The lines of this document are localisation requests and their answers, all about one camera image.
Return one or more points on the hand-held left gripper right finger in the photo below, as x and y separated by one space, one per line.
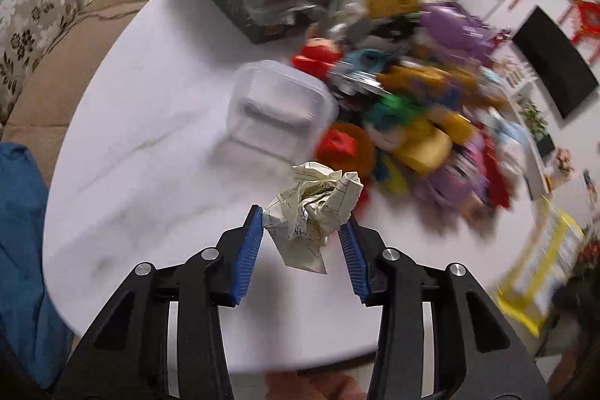
354 264

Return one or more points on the clear plastic box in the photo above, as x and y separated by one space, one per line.
276 105

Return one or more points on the yellow-edged printed packet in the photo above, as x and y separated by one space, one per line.
543 269

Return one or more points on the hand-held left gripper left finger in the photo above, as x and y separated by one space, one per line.
246 259

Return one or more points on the white television cabinet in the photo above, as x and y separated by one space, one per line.
543 165

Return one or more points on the beige sofa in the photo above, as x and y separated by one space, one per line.
61 67

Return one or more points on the blue jacket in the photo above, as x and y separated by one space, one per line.
23 250

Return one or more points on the cream paper ball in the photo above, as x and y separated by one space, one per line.
309 203

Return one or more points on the pile of mixed toys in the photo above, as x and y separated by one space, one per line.
422 114

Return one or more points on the green plant on cabinet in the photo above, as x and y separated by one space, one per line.
534 119

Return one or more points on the large red knot decoration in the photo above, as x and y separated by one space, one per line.
583 23

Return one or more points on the black flat television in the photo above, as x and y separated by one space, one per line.
558 62

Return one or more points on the pink flower pot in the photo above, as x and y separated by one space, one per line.
564 160

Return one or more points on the purple octopus plush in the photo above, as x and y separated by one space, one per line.
452 30

